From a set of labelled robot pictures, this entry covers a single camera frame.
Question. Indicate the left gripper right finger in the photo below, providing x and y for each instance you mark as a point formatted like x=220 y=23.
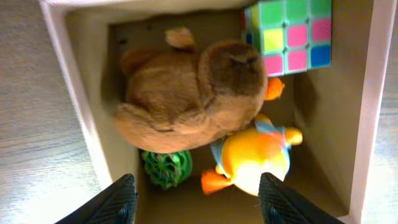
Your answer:
x=281 y=204

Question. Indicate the multicolour puzzle cube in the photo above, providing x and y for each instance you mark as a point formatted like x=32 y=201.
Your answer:
x=292 y=36

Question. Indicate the orange and blue duck toy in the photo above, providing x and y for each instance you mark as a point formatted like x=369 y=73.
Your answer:
x=244 y=156

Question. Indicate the brown plush animal toy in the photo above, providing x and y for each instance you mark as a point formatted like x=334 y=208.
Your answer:
x=181 y=98

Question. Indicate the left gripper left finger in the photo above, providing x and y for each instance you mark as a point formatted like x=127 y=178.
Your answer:
x=114 y=205

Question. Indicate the pink open cardboard box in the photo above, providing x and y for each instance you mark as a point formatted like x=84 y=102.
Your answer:
x=335 y=107

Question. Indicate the green round disc toy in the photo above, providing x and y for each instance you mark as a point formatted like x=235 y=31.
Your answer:
x=167 y=170

